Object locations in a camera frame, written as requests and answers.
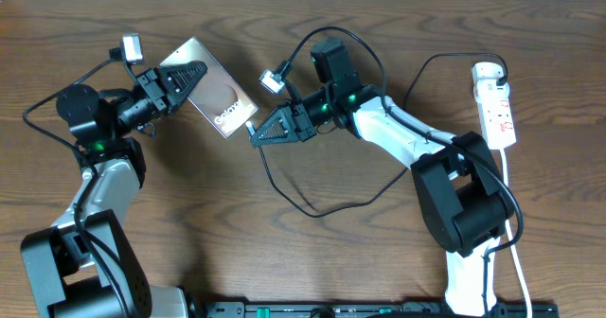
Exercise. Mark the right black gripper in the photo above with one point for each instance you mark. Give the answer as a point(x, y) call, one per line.
point(295, 125)

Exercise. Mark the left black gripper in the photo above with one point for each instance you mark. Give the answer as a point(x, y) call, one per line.
point(156, 89)

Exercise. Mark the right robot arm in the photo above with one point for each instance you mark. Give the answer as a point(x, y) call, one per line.
point(464, 200)

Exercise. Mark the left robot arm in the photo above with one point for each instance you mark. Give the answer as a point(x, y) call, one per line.
point(83, 265)

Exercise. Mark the white USB charger adapter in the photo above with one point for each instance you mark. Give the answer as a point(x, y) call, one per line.
point(487, 70)

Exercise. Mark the white power strip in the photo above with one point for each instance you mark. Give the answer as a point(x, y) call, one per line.
point(494, 110)

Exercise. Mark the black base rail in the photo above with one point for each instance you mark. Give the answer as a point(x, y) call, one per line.
point(335, 310)

